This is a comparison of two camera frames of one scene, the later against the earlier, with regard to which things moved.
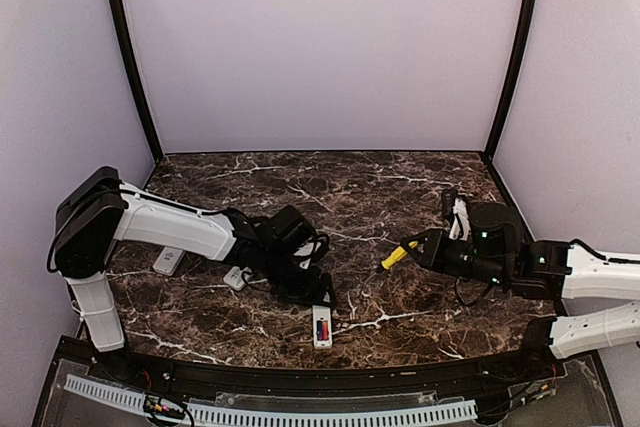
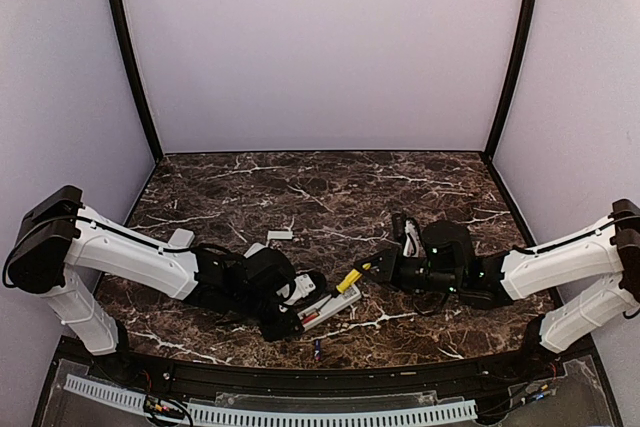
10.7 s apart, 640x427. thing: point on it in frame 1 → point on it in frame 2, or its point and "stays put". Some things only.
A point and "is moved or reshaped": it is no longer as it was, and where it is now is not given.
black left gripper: x=311 y=290 → x=282 y=330
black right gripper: x=433 y=254 → x=388 y=260
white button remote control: x=322 y=326 → x=327 y=307
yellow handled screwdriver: x=397 y=255 is moved or reshaped
